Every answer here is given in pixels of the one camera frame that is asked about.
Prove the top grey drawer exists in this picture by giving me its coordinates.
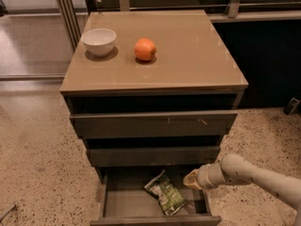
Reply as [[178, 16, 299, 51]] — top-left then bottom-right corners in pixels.
[[70, 110, 237, 138]]

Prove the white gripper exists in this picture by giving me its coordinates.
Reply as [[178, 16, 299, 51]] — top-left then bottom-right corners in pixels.
[[183, 164, 225, 190]]

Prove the grey drawer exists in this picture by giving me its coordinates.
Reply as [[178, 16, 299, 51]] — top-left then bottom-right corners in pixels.
[[87, 146, 220, 167], [70, 110, 237, 138], [90, 166, 221, 226]]

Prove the bottom grey drawer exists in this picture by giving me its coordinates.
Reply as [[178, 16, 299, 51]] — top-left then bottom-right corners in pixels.
[[90, 166, 221, 226]]

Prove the orange fruit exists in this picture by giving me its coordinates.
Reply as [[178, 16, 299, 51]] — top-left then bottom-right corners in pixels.
[[135, 38, 156, 61]]

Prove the metal shelving frame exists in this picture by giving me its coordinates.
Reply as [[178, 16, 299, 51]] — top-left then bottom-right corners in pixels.
[[58, 0, 301, 40]]

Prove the green jalapeno chip bag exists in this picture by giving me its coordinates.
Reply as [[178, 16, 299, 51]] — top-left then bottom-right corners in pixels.
[[144, 169, 187, 216]]

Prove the small dark floor device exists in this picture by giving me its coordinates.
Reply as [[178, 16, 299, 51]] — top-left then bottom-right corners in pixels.
[[283, 97, 301, 115]]

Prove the grey drawer cabinet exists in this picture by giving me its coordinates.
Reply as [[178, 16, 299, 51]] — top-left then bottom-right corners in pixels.
[[59, 9, 249, 226]]

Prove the middle grey drawer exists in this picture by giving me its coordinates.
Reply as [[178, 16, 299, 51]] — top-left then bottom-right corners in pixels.
[[87, 146, 220, 167]]

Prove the white ceramic bowl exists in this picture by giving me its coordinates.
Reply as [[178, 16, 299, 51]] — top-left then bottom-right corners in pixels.
[[81, 28, 117, 57]]

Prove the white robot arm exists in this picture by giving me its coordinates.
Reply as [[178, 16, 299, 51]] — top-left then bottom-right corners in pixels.
[[183, 153, 301, 226]]

